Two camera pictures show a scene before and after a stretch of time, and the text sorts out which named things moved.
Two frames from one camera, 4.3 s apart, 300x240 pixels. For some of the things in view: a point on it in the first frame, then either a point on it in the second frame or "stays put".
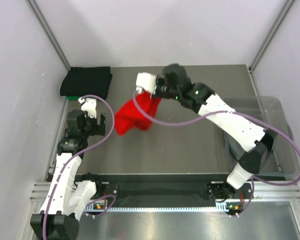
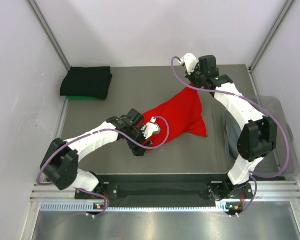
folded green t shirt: x=72 y=97 stays put
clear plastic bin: x=269 y=113 stays put
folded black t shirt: x=79 y=81 stays put
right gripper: x=159 y=80 → x=190 y=77
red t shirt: x=129 y=115 → x=184 y=113
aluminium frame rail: x=274 y=191 stays put
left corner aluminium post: x=34 y=7 stays put
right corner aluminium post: x=289 y=3 stays put
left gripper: x=98 y=129 → x=137 y=150
